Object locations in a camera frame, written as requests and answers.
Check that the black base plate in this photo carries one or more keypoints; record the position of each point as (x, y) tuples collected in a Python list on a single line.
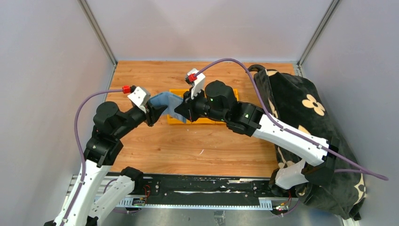
[(194, 191)]

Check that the black floral plush blanket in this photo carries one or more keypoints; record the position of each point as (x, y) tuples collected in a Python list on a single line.
[(295, 101)]

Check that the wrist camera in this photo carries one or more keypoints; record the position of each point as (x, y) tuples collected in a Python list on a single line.
[(139, 97), (196, 82)]

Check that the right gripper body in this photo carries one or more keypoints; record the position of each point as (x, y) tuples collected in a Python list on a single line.
[(198, 107)]

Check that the right yellow bin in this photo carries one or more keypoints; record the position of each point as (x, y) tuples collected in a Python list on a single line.
[(236, 94)]

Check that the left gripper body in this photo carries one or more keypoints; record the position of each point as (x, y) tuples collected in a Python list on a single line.
[(149, 117)]

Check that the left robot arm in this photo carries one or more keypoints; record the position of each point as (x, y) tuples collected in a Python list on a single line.
[(111, 124)]

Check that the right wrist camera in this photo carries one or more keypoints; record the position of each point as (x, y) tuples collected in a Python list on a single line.
[(196, 82)]

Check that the middle yellow bin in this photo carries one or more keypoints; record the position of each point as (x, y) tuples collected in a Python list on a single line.
[(209, 120)]

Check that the aluminium frame rail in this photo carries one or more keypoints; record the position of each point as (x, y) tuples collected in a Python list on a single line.
[(128, 205)]

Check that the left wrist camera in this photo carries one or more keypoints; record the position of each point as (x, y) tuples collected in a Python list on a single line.
[(139, 97)]

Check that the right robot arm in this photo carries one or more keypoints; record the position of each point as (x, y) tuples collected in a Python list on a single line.
[(218, 102)]

